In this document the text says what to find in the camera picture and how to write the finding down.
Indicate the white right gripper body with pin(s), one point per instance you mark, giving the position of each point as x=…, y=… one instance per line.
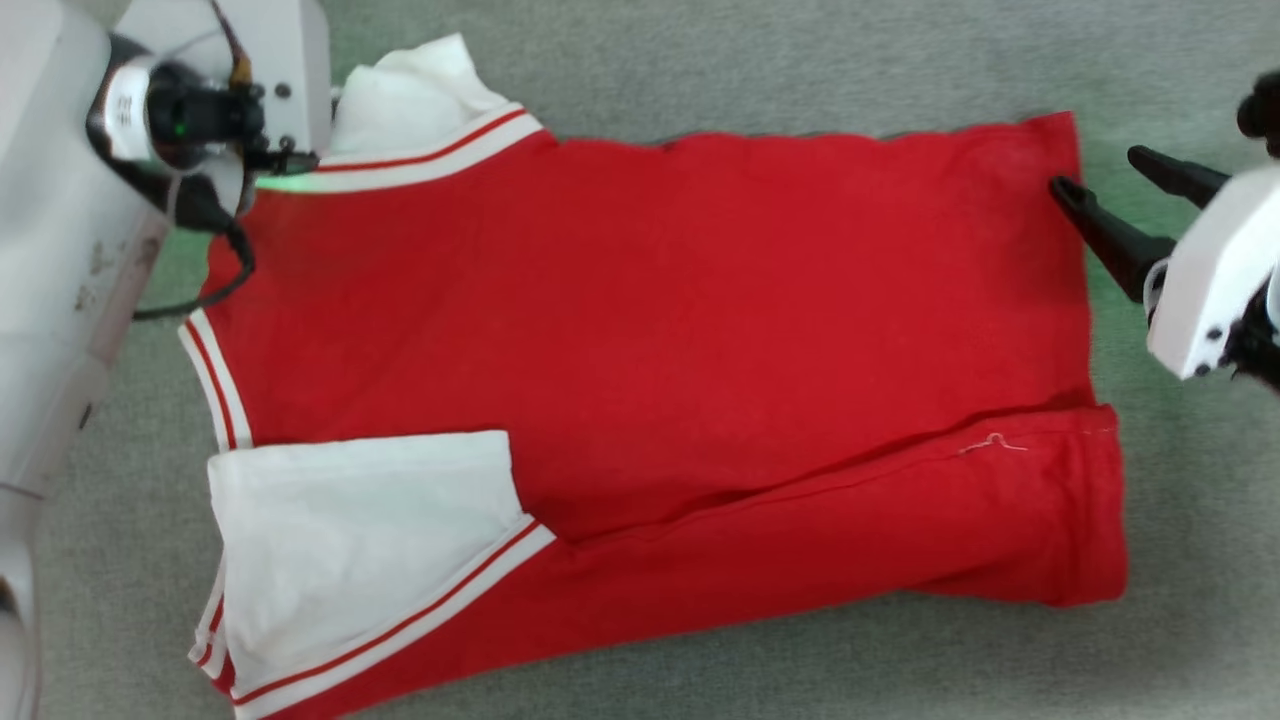
x=1215, y=280

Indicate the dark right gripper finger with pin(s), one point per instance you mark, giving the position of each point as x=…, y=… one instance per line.
x=1185, y=178
x=1120, y=245

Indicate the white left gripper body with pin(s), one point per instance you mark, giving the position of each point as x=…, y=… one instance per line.
x=295, y=50

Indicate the red white basketball jersey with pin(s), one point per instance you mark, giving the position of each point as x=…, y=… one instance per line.
x=650, y=330

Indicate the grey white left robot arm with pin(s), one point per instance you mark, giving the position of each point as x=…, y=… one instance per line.
x=50, y=250

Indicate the grey fabric sofa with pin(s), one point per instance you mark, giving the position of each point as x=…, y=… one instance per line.
x=700, y=60

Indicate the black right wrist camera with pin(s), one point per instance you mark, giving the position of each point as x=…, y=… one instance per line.
x=1262, y=110

